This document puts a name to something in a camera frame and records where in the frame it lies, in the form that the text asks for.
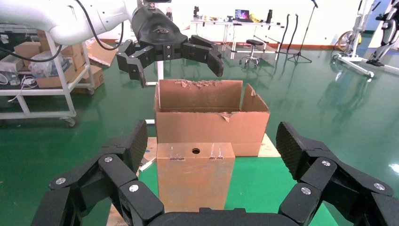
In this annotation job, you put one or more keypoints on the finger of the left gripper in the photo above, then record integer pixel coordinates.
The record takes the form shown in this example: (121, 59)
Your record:
(134, 64)
(212, 57)

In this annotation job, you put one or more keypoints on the black round stool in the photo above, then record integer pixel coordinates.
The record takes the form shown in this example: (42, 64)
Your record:
(254, 42)

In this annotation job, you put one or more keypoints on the white wheeled shelf cart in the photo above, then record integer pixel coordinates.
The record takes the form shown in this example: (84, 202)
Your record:
(67, 90)

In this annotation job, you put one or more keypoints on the white support stand frame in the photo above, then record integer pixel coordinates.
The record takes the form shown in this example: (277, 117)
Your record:
(355, 46)

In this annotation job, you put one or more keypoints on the brown cardboard box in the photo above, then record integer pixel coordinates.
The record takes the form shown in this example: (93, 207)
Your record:
(95, 79)
(26, 51)
(76, 56)
(56, 81)

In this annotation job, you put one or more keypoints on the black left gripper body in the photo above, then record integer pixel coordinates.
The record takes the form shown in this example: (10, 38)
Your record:
(159, 31)

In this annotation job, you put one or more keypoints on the black microphone stand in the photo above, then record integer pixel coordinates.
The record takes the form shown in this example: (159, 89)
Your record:
(304, 37)

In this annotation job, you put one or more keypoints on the yellow object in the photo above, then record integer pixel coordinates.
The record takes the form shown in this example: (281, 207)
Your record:
(255, 18)

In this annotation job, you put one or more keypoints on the white long work table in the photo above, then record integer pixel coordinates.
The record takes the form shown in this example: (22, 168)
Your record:
(230, 24)

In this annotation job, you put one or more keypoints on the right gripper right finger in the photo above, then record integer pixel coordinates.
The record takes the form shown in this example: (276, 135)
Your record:
(311, 177)

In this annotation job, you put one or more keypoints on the small cardboard box with hole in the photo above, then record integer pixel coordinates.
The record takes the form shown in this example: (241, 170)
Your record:
(194, 181)

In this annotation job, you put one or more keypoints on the green table cloth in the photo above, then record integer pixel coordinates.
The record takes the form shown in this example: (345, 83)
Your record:
(258, 187)

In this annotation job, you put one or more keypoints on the yellow wheel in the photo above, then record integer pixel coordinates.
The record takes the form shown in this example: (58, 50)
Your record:
(343, 42)

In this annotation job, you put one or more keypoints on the open laptop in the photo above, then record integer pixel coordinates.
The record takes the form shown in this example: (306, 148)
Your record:
(242, 15)

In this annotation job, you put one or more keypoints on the flattened brown cardboard sheet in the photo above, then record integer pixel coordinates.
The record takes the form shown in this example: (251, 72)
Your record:
(103, 54)

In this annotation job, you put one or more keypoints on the small white box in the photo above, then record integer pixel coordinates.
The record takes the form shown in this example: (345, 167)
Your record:
(11, 64)

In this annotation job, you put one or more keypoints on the black gooseneck stand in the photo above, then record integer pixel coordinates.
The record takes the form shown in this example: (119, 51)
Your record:
(293, 31)
(283, 31)

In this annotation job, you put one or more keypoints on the black bottle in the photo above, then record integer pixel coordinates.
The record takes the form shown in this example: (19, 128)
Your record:
(269, 16)

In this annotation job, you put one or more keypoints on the small black desk device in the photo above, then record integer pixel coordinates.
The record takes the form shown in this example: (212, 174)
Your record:
(196, 12)

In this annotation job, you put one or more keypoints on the clear plastic bag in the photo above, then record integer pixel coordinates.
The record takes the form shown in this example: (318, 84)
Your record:
(43, 67)

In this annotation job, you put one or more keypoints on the black white humanoid robot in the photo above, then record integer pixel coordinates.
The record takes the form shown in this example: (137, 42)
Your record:
(388, 31)

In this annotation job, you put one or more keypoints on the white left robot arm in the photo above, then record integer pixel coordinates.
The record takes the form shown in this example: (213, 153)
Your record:
(46, 17)

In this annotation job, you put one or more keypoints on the large open torn carton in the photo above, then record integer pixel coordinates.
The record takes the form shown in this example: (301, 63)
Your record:
(212, 128)

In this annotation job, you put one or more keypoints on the white table frame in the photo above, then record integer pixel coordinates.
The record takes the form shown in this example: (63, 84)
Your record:
(160, 70)

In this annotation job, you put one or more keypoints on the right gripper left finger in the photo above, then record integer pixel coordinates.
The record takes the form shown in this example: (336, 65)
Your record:
(124, 184)

